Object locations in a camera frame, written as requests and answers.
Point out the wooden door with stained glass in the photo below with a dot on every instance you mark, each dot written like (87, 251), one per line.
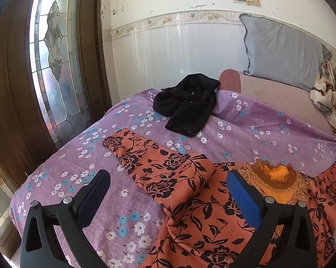
(6, 89)

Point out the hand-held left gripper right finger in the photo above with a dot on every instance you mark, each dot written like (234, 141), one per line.
(246, 198)

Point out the beige floral blanket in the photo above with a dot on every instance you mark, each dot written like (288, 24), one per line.
(328, 89)

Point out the pink quilted mattress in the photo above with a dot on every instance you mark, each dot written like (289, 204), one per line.
(274, 92)

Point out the purple floral bed sheet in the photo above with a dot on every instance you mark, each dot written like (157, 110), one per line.
(240, 128)

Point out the black garment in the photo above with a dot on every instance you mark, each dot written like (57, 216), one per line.
(187, 100)

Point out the grey pillow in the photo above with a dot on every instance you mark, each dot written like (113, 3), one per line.
(282, 50)

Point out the orange black floral dress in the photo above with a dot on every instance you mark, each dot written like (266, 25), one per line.
(184, 201)

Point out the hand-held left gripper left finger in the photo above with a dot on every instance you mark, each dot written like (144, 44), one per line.
(93, 200)

